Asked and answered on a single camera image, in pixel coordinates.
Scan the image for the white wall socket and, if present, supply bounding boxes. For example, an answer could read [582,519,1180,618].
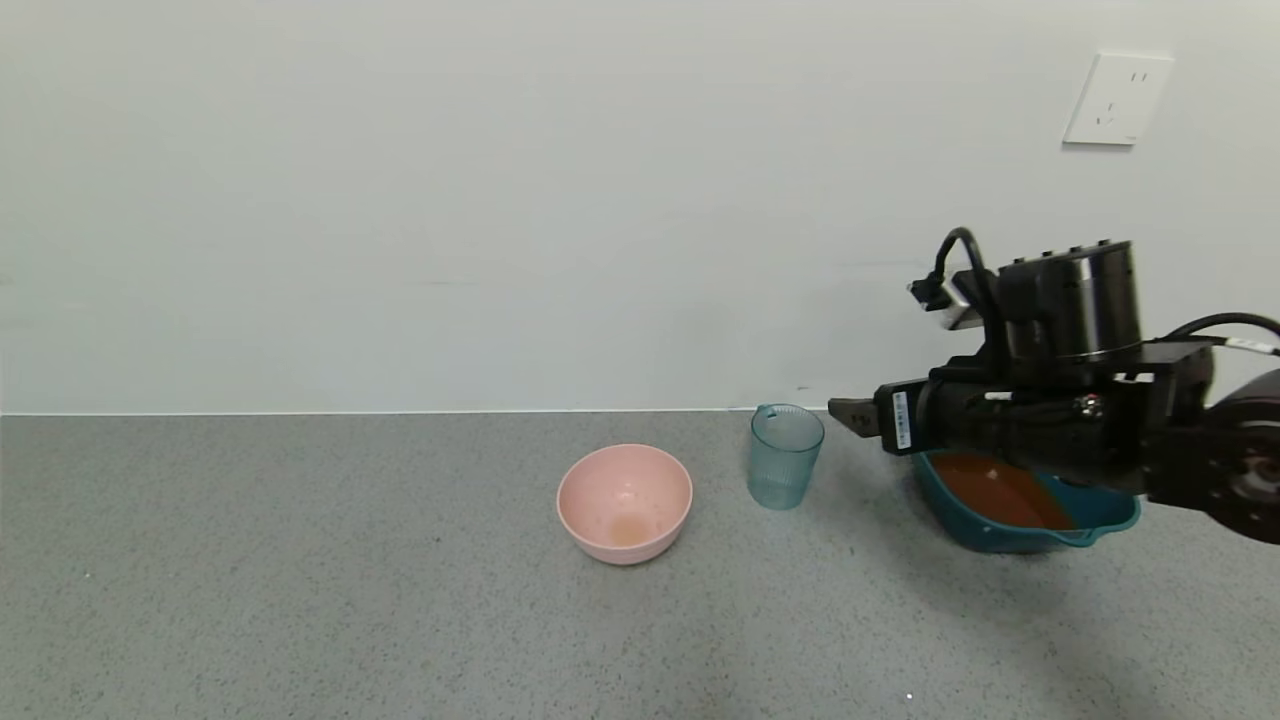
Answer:
[1062,52,1176,148]

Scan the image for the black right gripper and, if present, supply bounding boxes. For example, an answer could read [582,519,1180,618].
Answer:
[827,373,1008,456]

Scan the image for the teal plastic tray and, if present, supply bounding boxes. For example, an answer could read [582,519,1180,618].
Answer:
[914,450,1142,555]

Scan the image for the pink plastic bowl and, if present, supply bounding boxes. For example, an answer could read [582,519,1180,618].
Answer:
[557,444,694,567]

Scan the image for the transparent ribbed blue cup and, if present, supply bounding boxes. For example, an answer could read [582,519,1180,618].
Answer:
[750,403,827,512]

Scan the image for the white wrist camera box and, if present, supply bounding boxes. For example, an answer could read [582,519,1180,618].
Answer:
[908,270,987,332]

